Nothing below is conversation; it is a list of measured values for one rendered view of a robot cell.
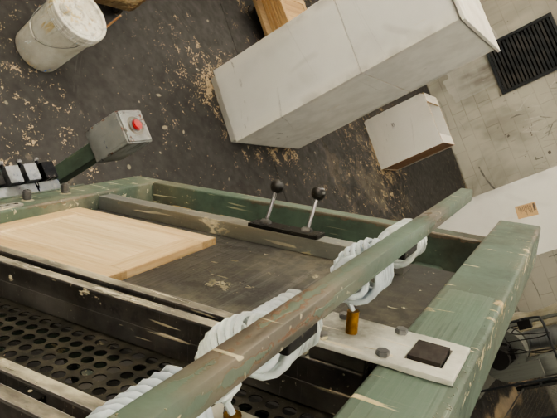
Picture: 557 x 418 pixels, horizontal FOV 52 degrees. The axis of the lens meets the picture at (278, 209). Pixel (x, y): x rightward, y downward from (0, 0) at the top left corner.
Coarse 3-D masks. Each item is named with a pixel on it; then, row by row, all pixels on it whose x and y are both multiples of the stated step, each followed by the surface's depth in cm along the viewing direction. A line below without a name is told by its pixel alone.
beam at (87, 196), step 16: (48, 192) 170; (80, 192) 172; (96, 192) 174; (112, 192) 179; (128, 192) 185; (144, 192) 192; (16, 208) 150; (32, 208) 154; (48, 208) 158; (64, 208) 163; (96, 208) 174
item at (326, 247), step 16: (112, 208) 172; (128, 208) 169; (144, 208) 166; (160, 208) 163; (176, 208) 164; (176, 224) 161; (192, 224) 158; (208, 224) 156; (224, 224) 153; (240, 224) 151; (256, 240) 149; (272, 240) 146; (288, 240) 144; (304, 240) 142; (320, 240) 141; (336, 240) 141; (320, 256) 140; (336, 256) 138; (400, 272) 131
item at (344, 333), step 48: (0, 288) 105; (48, 288) 98; (96, 288) 94; (144, 288) 95; (144, 336) 89; (192, 336) 84; (336, 336) 73; (384, 336) 74; (288, 384) 77; (336, 384) 74
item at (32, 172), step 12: (12, 168) 170; (24, 168) 173; (36, 168) 176; (48, 168) 180; (0, 180) 165; (12, 180) 168; (24, 180) 174; (36, 180) 176; (48, 180) 182; (0, 192) 166; (12, 192) 170; (36, 192) 168
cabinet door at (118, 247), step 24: (48, 216) 155; (72, 216) 158; (96, 216) 158; (120, 216) 160; (0, 240) 133; (24, 240) 135; (48, 240) 136; (72, 240) 137; (96, 240) 138; (120, 240) 139; (144, 240) 140; (168, 240) 142; (192, 240) 142; (72, 264) 120; (96, 264) 121; (120, 264) 122; (144, 264) 123
